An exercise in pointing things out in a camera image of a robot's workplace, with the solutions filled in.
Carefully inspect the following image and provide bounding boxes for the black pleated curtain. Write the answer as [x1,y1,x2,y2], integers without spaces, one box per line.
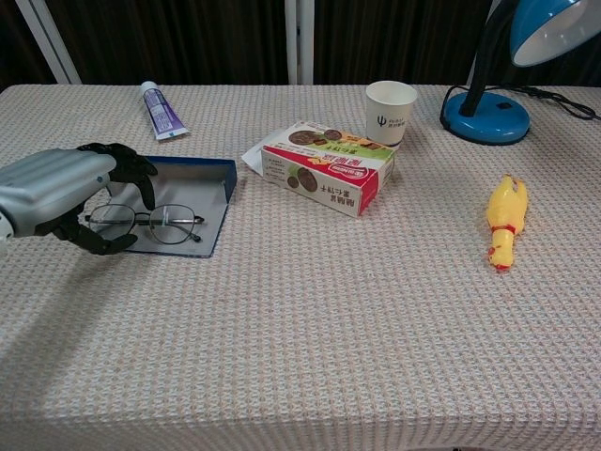
[312,0,499,87]
[46,0,287,86]
[0,0,55,90]

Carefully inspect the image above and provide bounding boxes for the purple white toothpaste tube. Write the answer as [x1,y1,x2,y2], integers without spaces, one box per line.
[141,80,191,142]

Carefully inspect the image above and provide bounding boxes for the black lamp power cord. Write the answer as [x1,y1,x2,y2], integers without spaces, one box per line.
[445,84,601,121]

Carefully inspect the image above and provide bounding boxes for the beige woven tablecloth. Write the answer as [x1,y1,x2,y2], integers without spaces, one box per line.
[0,84,601,451]

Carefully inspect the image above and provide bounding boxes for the blue glasses case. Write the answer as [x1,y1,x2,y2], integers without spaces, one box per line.
[107,155,238,259]

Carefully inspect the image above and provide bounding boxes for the white paper cup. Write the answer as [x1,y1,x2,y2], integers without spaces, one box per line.
[365,80,419,147]

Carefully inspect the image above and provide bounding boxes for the blue desk lamp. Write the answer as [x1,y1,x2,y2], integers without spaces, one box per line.
[439,0,601,146]

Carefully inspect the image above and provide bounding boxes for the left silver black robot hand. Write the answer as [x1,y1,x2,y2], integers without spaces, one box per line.
[0,142,159,257]

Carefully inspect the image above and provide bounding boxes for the white frame post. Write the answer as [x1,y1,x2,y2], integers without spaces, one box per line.
[284,0,315,86]
[13,0,84,86]

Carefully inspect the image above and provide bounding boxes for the red green cookie box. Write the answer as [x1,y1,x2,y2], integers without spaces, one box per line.
[240,121,395,219]

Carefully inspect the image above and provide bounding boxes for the yellow rubber chicken toy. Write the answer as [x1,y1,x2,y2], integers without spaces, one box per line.
[485,174,530,272]

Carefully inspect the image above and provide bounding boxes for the thin metal frame eyeglasses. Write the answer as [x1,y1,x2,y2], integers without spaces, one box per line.
[84,203,206,246]

